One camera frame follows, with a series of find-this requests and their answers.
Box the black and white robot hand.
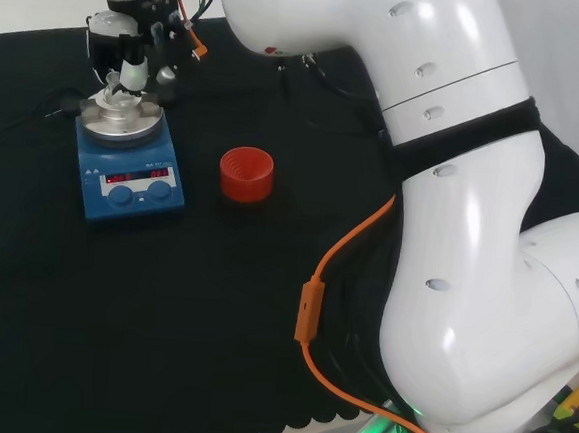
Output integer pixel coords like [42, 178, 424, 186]
[81, 9, 155, 94]

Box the clear round-bottom flask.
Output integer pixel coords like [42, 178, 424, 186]
[99, 69, 142, 112]

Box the heater with blue base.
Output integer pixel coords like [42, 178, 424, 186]
[53, 85, 195, 230]

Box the red ribbed flask holder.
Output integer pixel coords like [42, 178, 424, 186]
[217, 144, 277, 206]

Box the black bench cloth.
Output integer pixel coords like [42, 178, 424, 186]
[0, 0, 579, 433]

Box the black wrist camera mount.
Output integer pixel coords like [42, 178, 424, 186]
[131, 0, 208, 108]

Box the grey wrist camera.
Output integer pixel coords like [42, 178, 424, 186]
[154, 64, 179, 89]

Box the orange wrist camera cable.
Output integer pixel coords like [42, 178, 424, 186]
[168, 0, 215, 63]

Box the black heater power cable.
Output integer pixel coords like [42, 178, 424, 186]
[0, 81, 84, 150]

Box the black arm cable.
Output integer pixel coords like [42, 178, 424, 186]
[270, 49, 399, 141]

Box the orange cable with inline box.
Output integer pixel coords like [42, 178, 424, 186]
[286, 187, 466, 433]

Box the black arm strap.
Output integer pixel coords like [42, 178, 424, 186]
[379, 85, 547, 190]

